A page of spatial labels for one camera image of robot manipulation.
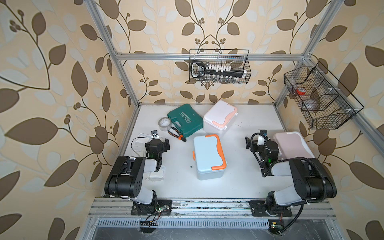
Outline back wire basket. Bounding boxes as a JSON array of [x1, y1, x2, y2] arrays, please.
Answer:
[[189, 48, 252, 85]]

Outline pink first aid box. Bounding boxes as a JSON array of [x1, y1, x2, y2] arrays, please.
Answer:
[[272, 132, 315, 159]]

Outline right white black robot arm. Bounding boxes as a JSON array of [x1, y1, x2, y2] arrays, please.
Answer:
[[245, 131, 337, 217]]

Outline green plastic tool case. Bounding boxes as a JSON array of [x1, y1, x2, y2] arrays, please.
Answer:
[[167, 104, 204, 138]]

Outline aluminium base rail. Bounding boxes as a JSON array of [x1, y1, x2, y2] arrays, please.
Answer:
[[89, 198, 337, 220]]

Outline black socket set rail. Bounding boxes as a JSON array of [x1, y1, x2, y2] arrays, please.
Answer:
[[189, 61, 249, 78]]

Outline grey duct tape roll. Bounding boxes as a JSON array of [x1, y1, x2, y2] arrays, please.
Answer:
[[158, 117, 173, 132]]

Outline right wire basket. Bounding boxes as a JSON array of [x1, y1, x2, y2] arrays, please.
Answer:
[[284, 62, 364, 130]]

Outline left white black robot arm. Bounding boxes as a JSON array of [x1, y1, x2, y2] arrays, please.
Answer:
[[105, 139, 172, 216]]

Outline blue box orange trim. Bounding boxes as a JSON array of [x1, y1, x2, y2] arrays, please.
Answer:
[[193, 134, 227, 181]]

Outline white box pink trim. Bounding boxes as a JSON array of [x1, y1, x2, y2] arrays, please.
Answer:
[[203, 100, 238, 138]]

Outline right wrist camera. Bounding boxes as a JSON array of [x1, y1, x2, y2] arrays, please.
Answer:
[[257, 130, 269, 146]]

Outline orange black pliers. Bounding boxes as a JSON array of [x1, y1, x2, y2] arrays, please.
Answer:
[[168, 127, 187, 142]]

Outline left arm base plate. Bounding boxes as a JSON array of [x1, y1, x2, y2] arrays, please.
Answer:
[[131, 199, 172, 216]]

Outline wire basket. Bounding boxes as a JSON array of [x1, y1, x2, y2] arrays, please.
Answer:
[[189, 48, 252, 85], [284, 62, 364, 130]]

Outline red tape roll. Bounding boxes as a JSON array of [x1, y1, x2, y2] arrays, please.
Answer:
[[296, 87, 307, 96]]

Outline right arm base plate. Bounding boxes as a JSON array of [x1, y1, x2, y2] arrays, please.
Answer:
[[249, 200, 293, 218]]

